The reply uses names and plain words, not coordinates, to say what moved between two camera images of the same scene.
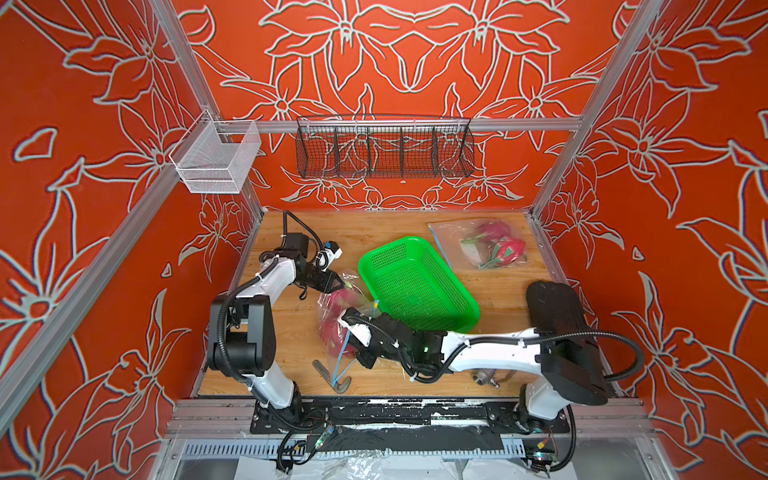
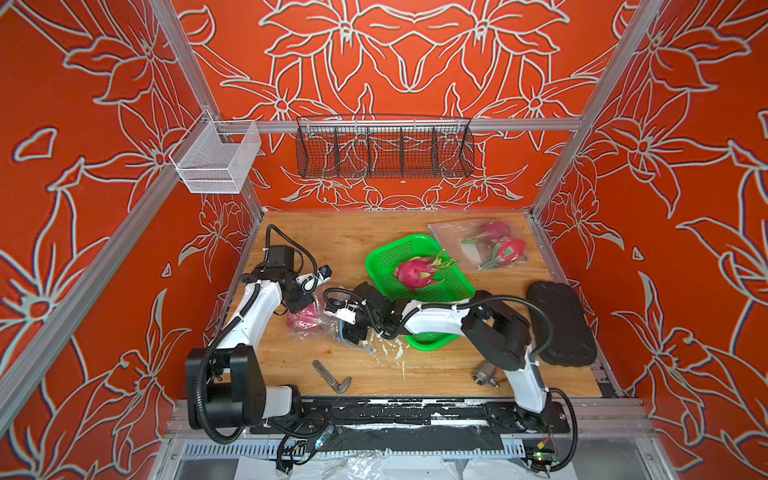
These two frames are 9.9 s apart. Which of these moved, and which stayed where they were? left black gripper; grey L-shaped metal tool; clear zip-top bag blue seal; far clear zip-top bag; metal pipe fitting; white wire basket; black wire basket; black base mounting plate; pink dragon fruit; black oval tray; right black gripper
Moved: left black gripper; pink dragon fruit; right black gripper; clear zip-top bag blue seal
Stayed: black oval tray; black wire basket; white wire basket; grey L-shaped metal tool; far clear zip-top bag; black base mounting plate; metal pipe fitting
